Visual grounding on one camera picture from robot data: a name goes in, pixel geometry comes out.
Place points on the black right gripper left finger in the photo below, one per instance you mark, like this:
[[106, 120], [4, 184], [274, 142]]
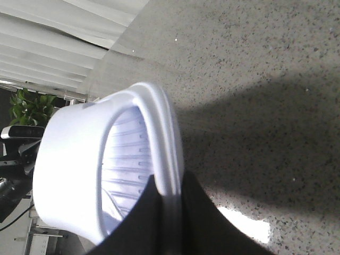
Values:
[[153, 226]]

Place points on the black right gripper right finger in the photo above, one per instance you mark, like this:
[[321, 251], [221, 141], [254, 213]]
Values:
[[205, 228]]

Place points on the light blue slipper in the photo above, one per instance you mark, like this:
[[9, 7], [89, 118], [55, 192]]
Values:
[[95, 160]]

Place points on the white shelf unit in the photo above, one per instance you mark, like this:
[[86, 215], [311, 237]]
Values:
[[30, 235]]

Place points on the green potted plant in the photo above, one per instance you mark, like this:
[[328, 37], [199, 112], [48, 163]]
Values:
[[31, 108]]

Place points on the beige pleated curtain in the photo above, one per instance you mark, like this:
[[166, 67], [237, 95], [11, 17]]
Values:
[[58, 43]]

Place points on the black camera on stand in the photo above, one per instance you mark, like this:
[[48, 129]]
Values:
[[21, 144]]

